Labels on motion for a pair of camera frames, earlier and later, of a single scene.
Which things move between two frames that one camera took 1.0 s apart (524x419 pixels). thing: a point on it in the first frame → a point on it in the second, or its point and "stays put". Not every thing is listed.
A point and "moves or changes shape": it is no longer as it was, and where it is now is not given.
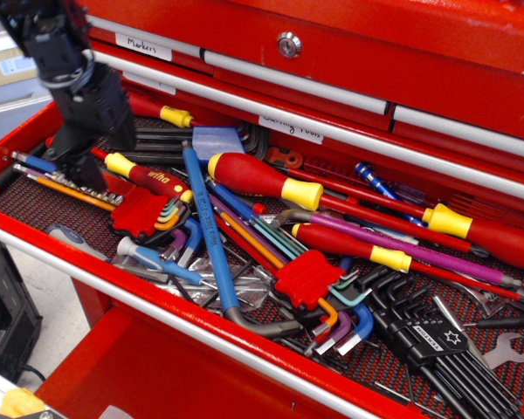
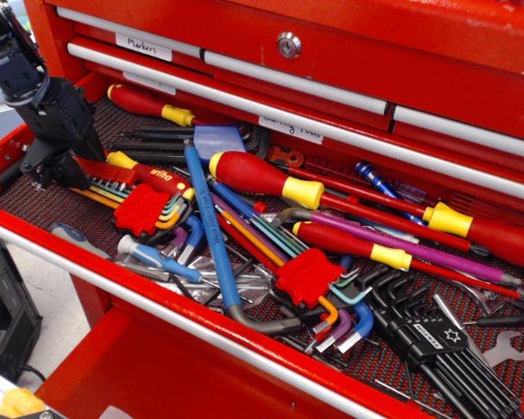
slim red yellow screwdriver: (395, 260) stays put
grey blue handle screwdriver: (64, 233) stays put
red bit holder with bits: (105, 195) moves or changes shape
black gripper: (93, 117) → (60, 114)
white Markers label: (143, 46) stays put
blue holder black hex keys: (167, 144) stays put
